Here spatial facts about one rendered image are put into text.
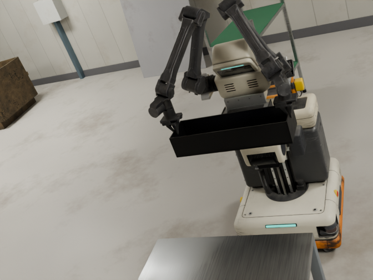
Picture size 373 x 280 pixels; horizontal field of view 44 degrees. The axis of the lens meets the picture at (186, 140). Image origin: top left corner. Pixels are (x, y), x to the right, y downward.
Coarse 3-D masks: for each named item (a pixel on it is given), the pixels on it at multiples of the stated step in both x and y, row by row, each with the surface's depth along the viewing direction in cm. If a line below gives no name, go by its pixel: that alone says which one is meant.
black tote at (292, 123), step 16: (240, 112) 219; (256, 112) 216; (272, 112) 213; (288, 112) 201; (192, 128) 232; (208, 128) 229; (224, 128) 226; (240, 128) 204; (256, 128) 201; (272, 128) 199; (288, 128) 196; (176, 144) 220; (192, 144) 217; (208, 144) 214; (224, 144) 211; (240, 144) 208; (256, 144) 206; (272, 144) 203
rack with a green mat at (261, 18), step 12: (252, 12) 435; (264, 12) 420; (276, 12) 408; (252, 24) 358; (264, 24) 387; (288, 24) 437; (204, 36) 381; (228, 36) 394; (240, 36) 382; (300, 72) 459
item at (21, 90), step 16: (0, 64) 760; (16, 64) 737; (0, 80) 700; (16, 80) 731; (0, 96) 695; (16, 96) 726; (32, 96) 760; (0, 112) 692; (16, 112) 737; (0, 128) 711
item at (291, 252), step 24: (168, 240) 206; (192, 240) 200; (216, 240) 195; (240, 240) 190; (264, 240) 185; (288, 240) 180; (312, 240) 178; (168, 264) 192; (192, 264) 187; (216, 264) 182; (240, 264) 178; (264, 264) 174; (288, 264) 170; (312, 264) 183
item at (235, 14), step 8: (240, 0) 203; (216, 8) 208; (232, 8) 203; (240, 8) 206; (224, 16) 205; (232, 16) 202; (240, 16) 200; (240, 24) 200; (248, 24) 200; (240, 32) 199; (248, 32) 197; (248, 40) 197; (256, 40) 195; (256, 48) 194; (264, 48) 194; (256, 56) 194; (264, 56) 192; (272, 56) 192; (264, 64) 193; (272, 64) 190; (264, 72) 191; (272, 72) 191
